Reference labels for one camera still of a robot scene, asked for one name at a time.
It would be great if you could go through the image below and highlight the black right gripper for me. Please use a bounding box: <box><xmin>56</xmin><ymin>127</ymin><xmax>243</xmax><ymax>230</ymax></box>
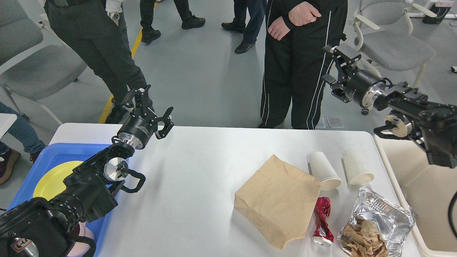
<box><xmin>321</xmin><ymin>43</ymin><xmax>386</xmax><ymax>109</ymax></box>

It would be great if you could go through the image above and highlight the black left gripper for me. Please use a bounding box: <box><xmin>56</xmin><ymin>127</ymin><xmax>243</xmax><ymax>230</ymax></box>
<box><xmin>117</xmin><ymin>85</ymin><xmax>174</xmax><ymax>150</ymax></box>

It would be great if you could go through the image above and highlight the yellow plastic plate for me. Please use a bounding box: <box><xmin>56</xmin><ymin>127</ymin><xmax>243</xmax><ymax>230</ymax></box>
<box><xmin>32</xmin><ymin>161</ymin><xmax>83</xmax><ymax>201</ymax></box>

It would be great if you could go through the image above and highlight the pink mug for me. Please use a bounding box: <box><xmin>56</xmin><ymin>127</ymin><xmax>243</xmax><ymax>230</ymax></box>
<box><xmin>67</xmin><ymin>222</ymin><xmax>96</xmax><ymax>257</ymax></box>

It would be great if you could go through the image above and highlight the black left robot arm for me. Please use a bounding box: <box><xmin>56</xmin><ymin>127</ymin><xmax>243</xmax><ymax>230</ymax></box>
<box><xmin>0</xmin><ymin>85</ymin><xmax>174</xmax><ymax>257</ymax></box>

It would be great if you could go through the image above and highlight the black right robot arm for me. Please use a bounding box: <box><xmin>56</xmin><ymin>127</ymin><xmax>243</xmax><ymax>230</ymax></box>
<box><xmin>322</xmin><ymin>44</ymin><xmax>457</xmax><ymax>168</ymax></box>

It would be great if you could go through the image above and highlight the grey chair right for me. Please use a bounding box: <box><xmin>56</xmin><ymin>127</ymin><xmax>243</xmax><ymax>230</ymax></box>
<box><xmin>348</xmin><ymin>0</ymin><xmax>436</xmax><ymax>87</ymax></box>

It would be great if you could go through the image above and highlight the grey chair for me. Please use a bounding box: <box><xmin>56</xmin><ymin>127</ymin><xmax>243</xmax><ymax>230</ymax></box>
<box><xmin>0</xmin><ymin>0</ymin><xmax>87</xmax><ymax>124</ymax></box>
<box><xmin>348</xmin><ymin>0</ymin><xmax>436</xmax><ymax>87</ymax></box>

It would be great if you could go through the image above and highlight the person in striped black pants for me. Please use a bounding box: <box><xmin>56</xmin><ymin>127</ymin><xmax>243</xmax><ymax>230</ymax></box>
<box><xmin>258</xmin><ymin>0</ymin><xmax>348</xmax><ymax>130</ymax></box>

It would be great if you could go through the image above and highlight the white paper cup right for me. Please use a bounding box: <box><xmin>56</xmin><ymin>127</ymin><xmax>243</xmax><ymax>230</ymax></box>
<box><xmin>343</xmin><ymin>149</ymin><xmax>375</xmax><ymax>185</ymax></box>

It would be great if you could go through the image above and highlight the white paper cup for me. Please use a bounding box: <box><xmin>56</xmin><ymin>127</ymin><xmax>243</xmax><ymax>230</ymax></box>
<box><xmin>310</xmin><ymin>152</ymin><xmax>342</xmax><ymax>191</ymax></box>
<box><xmin>343</xmin><ymin>149</ymin><xmax>375</xmax><ymax>185</ymax></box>

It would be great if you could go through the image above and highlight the white paper cup left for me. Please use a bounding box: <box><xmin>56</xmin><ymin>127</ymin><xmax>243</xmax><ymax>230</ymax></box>
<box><xmin>310</xmin><ymin>152</ymin><xmax>342</xmax><ymax>191</ymax></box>

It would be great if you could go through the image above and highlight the person in black trousers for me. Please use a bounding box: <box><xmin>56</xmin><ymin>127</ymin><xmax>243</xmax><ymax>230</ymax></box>
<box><xmin>139</xmin><ymin>0</ymin><xmax>206</xmax><ymax>45</ymax></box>

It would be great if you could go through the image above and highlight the person in grey trousers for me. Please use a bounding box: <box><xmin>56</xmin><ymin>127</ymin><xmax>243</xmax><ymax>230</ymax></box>
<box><xmin>39</xmin><ymin>0</ymin><xmax>147</xmax><ymax>124</ymax></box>

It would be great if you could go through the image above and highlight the blue plastic tray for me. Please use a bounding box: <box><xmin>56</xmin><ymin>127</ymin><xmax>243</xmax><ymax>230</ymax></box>
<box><xmin>7</xmin><ymin>143</ymin><xmax>112</xmax><ymax>257</ymax></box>

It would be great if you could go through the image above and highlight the person in dark blue trousers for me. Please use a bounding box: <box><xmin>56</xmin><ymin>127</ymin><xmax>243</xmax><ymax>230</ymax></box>
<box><xmin>221</xmin><ymin>0</ymin><xmax>267</xmax><ymax>54</ymax></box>

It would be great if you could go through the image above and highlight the person in blue jeans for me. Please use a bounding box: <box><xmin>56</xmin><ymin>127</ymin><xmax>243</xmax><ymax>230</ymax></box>
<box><xmin>0</xmin><ymin>102</ymin><xmax>46</xmax><ymax>185</ymax></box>

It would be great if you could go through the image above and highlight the grey chair left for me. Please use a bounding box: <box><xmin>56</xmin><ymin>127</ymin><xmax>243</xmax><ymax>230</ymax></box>
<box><xmin>0</xmin><ymin>0</ymin><xmax>87</xmax><ymax>124</ymax></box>

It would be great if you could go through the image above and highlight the brown paper bag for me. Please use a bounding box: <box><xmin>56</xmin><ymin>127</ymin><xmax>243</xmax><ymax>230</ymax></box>
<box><xmin>234</xmin><ymin>155</ymin><xmax>321</xmax><ymax>250</ymax></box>

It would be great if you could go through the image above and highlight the beige plastic bin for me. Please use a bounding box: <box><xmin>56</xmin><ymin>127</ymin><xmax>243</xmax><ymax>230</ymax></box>
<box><xmin>373</xmin><ymin>136</ymin><xmax>457</xmax><ymax>257</ymax></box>

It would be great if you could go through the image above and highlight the foil tray with paper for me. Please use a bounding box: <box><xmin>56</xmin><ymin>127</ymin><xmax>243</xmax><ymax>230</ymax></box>
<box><xmin>337</xmin><ymin>187</ymin><xmax>416</xmax><ymax>257</ymax></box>

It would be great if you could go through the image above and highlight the crushed red can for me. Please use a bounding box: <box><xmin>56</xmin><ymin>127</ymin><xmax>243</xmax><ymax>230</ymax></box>
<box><xmin>312</xmin><ymin>197</ymin><xmax>333</xmax><ymax>247</ymax></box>

